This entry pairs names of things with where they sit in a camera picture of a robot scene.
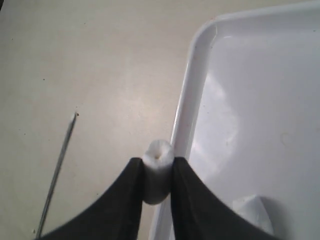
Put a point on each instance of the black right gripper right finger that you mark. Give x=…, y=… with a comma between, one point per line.
x=197, y=214

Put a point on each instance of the white marshmallow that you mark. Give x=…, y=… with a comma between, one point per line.
x=252, y=209
x=158, y=161

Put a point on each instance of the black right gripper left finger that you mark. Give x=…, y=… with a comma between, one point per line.
x=115, y=215

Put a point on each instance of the white plastic tray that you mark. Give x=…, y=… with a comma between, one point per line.
x=248, y=117

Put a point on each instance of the thin metal skewer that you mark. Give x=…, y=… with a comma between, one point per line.
x=55, y=175

